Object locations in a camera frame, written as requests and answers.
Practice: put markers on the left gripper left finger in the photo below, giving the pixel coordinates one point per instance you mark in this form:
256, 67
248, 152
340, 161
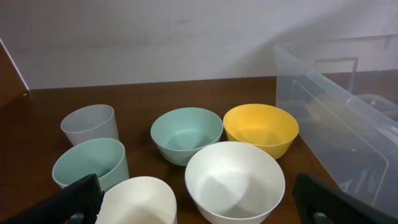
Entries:
79, 202

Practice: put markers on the green plastic cup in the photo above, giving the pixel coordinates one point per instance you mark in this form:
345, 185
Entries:
105, 157

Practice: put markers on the white bowl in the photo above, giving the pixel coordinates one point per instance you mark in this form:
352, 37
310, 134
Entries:
234, 182

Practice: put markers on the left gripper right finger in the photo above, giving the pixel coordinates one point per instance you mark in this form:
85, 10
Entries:
318, 202

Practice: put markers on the yellow bowl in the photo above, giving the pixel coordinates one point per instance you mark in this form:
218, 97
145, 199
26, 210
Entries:
267, 127

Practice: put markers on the mint green bowl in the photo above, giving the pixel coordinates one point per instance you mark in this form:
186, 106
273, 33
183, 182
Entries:
180, 133

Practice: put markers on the cream plastic cup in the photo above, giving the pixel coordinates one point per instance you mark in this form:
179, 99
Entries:
139, 200

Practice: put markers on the clear plastic storage bin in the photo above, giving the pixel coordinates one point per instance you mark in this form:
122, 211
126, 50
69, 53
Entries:
343, 94

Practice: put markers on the grey plastic cup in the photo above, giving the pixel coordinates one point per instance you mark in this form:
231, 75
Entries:
90, 122

